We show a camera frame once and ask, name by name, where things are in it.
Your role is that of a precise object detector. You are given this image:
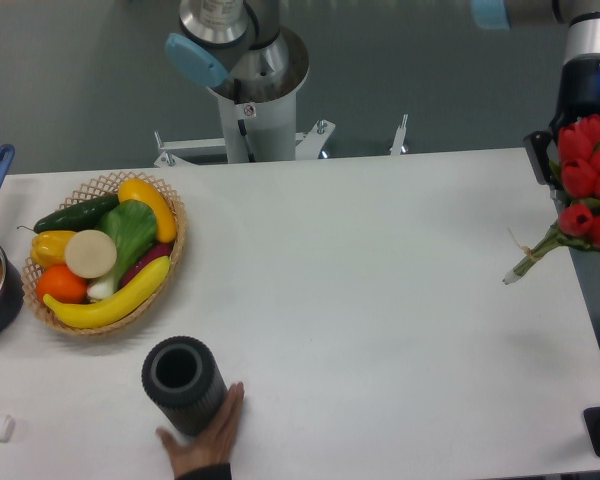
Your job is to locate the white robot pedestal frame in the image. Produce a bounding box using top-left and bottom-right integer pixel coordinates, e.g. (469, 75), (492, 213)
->
(153, 89), (410, 168)

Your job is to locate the green lettuce leaf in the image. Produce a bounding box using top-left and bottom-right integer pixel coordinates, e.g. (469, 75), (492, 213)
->
(96, 200), (157, 285)

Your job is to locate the person's hand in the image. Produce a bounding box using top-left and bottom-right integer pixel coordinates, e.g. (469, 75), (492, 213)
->
(156, 382), (245, 479)

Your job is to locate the green cucumber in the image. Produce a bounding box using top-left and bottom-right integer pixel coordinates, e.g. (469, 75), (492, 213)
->
(18, 195), (119, 234)

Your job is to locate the yellow bell pepper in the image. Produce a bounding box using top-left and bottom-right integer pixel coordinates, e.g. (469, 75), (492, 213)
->
(30, 230), (76, 269)

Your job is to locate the red tulip bouquet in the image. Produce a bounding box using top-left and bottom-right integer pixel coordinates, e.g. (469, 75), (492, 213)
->
(503, 114), (600, 285)

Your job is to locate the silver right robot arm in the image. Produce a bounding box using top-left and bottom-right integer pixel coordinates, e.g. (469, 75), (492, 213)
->
(524, 1), (600, 200)

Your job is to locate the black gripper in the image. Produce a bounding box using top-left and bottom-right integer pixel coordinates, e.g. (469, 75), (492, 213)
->
(523, 58), (600, 200)

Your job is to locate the white onion bulb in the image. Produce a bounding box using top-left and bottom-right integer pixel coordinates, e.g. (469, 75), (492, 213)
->
(87, 272), (117, 302)

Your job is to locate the black ribbed vase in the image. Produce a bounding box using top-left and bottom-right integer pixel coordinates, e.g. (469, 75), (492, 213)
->
(141, 336), (228, 437)

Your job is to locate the dark sleeve forearm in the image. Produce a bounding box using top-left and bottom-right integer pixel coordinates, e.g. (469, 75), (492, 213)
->
(176, 463), (232, 480)

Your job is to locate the yellow squash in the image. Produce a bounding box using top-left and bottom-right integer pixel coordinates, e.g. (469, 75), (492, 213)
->
(118, 178), (177, 243)

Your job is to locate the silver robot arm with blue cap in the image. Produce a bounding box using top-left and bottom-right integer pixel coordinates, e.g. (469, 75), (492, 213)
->
(165, 0), (309, 104)

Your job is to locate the blue tape on floor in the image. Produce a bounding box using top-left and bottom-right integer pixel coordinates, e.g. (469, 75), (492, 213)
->
(470, 0), (510, 30)

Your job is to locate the yellow banana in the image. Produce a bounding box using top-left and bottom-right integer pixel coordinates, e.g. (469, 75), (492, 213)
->
(43, 256), (171, 329)

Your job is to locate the orange fruit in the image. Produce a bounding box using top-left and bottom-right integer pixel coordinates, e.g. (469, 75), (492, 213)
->
(36, 264), (87, 304)

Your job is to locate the purple eggplant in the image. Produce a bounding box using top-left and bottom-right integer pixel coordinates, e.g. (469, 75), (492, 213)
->
(119, 243), (172, 288)

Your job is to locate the beige round disc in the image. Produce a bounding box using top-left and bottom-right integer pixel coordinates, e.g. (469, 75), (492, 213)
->
(64, 230), (117, 279)

